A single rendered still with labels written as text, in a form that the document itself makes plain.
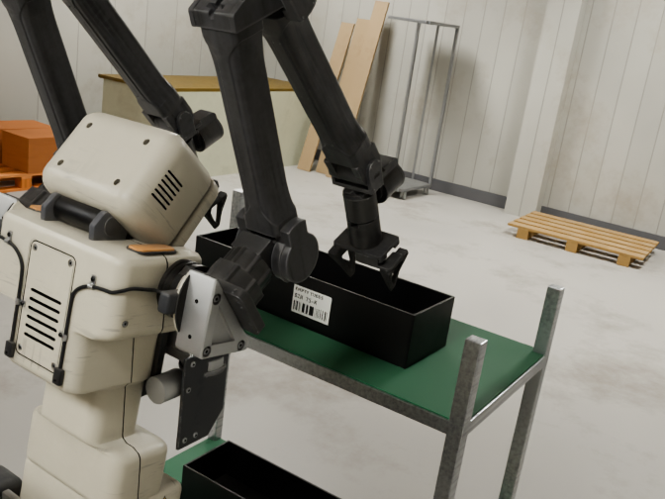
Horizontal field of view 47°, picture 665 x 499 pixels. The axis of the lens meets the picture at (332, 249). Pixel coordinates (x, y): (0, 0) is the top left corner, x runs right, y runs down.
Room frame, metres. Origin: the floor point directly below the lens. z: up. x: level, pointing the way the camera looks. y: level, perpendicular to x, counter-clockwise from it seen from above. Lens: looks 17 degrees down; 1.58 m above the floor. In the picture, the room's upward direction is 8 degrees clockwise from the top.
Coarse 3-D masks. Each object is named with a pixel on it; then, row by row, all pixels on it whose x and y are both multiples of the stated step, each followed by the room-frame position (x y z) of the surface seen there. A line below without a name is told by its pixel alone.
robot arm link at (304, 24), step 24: (288, 0) 0.99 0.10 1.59; (312, 0) 1.02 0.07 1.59; (264, 24) 1.04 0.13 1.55; (288, 24) 1.02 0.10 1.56; (288, 48) 1.05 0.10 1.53; (312, 48) 1.08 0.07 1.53; (288, 72) 1.09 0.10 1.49; (312, 72) 1.09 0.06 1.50; (312, 96) 1.11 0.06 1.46; (336, 96) 1.14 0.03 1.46; (312, 120) 1.16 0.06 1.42; (336, 120) 1.15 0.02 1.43; (336, 144) 1.18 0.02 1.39; (360, 144) 1.20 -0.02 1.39; (336, 168) 1.24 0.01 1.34; (360, 168) 1.21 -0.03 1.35
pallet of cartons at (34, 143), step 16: (0, 128) 5.86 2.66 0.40; (16, 128) 5.95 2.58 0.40; (32, 128) 6.05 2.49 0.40; (48, 128) 6.14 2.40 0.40; (0, 144) 5.83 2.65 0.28; (16, 144) 5.71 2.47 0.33; (32, 144) 5.66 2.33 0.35; (48, 144) 5.78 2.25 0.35; (0, 160) 5.84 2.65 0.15; (16, 160) 5.71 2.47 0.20; (32, 160) 5.66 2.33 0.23; (48, 160) 5.78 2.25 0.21; (0, 176) 5.45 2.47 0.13; (16, 176) 5.56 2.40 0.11; (32, 176) 6.00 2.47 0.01
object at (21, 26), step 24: (24, 0) 1.18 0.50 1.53; (48, 0) 1.22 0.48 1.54; (24, 24) 1.20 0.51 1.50; (48, 24) 1.22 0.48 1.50; (24, 48) 1.22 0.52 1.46; (48, 48) 1.22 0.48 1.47; (48, 72) 1.23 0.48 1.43; (72, 72) 1.27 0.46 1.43; (48, 96) 1.24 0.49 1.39; (72, 96) 1.26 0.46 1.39; (48, 120) 1.27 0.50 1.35; (72, 120) 1.27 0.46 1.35
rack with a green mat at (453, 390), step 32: (544, 320) 1.54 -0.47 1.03; (288, 352) 1.37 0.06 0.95; (320, 352) 1.38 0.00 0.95; (352, 352) 1.40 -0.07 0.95; (448, 352) 1.47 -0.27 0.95; (480, 352) 1.18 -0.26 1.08; (512, 352) 1.52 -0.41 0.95; (544, 352) 1.54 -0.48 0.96; (352, 384) 1.29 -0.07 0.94; (384, 384) 1.29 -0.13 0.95; (416, 384) 1.30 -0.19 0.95; (448, 384) 1.32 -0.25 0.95; (480, 384) 1.34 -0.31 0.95; (512, 384) 1.37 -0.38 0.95; (416, 416) 1.22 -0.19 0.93; (448, 416) 1.20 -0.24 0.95; (480, 416) 1.24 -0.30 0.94; (192, 448) 1.94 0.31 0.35; (448, 448) 1.19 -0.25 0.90; (512, 448) 1.55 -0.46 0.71; (448, 480) 1.18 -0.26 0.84; (512, 480) 1.54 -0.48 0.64
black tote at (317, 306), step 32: (224, 256) 1.62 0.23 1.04; (320, 256) 1.69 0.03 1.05; (288, 288) 1.52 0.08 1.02; (320, 288) 1.48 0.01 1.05; (352, 288) 1.63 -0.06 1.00; (384, 288) 1.59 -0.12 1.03; (416, 288) 1.55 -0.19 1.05; (288, 320) 1.52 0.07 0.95; (320, 320) 1.47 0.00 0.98; (352, 320) 1.43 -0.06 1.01; (384, 320) 1.40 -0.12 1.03; (416, 320) 1.37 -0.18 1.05; (448, 320) 1.50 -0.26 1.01; (384, 352) 1.39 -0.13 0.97; (416, 352) 1.39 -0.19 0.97
